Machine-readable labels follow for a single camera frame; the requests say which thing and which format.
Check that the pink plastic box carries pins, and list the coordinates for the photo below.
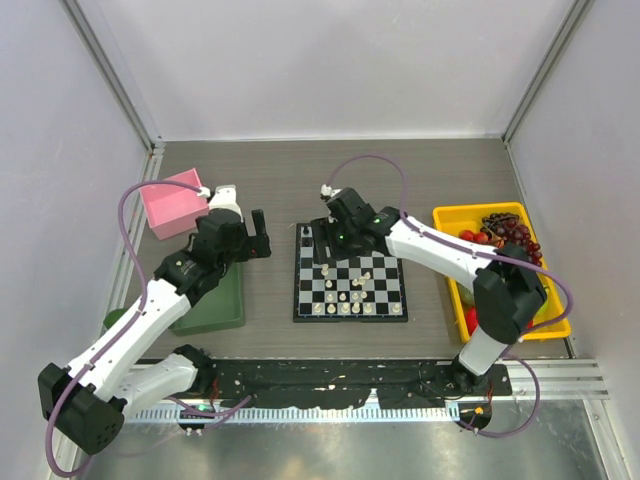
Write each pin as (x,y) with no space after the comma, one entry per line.
(172,210)

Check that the red apple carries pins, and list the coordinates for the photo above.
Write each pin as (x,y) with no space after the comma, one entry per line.
(471,320)

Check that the purple grape bunch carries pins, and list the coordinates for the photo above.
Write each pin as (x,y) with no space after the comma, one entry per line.
(507,228)

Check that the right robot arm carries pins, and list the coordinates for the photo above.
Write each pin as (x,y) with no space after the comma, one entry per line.
(506,289)

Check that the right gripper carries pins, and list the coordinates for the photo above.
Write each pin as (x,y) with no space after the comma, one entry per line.
(319,228)

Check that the green lime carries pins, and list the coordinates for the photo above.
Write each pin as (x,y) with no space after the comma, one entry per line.
(112,317)

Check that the aluminium frame rail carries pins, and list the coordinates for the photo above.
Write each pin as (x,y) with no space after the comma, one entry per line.
(92,27)

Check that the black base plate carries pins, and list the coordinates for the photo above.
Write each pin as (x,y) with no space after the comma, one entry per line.
(340,384)

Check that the green plastic tray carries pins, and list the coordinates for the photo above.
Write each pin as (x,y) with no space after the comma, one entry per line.
(220,309)

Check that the black white chessboard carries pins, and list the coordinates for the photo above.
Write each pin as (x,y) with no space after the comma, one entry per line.
(363,289)

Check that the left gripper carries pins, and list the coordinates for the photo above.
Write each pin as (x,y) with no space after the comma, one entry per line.
(256,245)

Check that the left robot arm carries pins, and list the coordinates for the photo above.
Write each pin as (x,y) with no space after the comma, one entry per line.
(90,398)

